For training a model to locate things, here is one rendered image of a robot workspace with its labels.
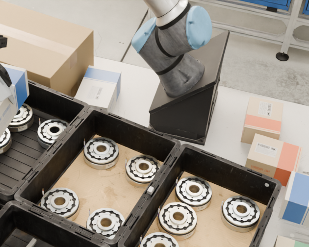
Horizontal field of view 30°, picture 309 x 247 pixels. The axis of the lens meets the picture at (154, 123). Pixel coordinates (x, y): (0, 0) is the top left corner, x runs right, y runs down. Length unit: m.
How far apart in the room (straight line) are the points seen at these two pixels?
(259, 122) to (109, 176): 0.58
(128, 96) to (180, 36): 0.49
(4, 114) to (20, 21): 0.70
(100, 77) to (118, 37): 1.53
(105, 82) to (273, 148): 0.62
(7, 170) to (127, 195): 0.35
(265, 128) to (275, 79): 1.47
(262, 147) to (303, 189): 0.21
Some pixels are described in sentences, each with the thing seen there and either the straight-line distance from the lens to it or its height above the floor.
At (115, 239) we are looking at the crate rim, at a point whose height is 0.93.
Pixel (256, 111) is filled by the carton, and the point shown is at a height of 0.77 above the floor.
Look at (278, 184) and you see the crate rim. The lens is 1.59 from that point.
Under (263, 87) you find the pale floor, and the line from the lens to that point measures 3.33.
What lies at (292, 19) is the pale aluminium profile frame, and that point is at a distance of 3.42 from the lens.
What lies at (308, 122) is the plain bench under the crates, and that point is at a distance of 2.14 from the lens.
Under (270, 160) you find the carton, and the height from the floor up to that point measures 0.78.
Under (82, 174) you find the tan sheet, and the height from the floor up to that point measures 0.83.
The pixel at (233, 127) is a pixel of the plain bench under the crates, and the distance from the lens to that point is 2.04.
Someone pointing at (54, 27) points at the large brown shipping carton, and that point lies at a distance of 2.08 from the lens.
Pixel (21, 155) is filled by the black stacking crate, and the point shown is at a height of 0.83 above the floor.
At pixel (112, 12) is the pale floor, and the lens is 3.76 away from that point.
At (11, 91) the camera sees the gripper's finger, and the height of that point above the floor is 1.15.
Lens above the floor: 2.11
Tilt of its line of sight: 45 degrees down
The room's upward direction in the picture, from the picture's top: 6 degrees clockwise
